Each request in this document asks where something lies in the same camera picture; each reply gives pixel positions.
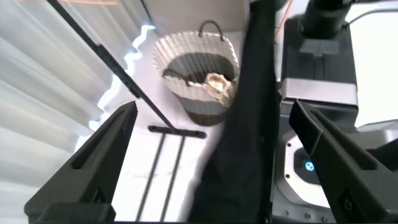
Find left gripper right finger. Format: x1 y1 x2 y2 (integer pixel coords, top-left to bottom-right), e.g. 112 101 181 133
288 98 398 223

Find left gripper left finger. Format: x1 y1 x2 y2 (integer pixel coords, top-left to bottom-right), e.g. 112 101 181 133
24 100 139 223

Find black garment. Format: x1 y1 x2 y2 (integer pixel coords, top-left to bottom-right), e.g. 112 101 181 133
186 0 280 223

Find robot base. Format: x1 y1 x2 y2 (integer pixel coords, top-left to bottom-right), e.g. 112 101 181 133
270 17 398 224

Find black clothes rack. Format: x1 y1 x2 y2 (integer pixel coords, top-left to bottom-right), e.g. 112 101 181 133
46 0 208 222

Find white laundry basket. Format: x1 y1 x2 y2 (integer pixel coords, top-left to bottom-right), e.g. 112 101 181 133
152 20 240 127

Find white curtain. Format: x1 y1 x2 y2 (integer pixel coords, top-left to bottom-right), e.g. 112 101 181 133
0 0 156 224

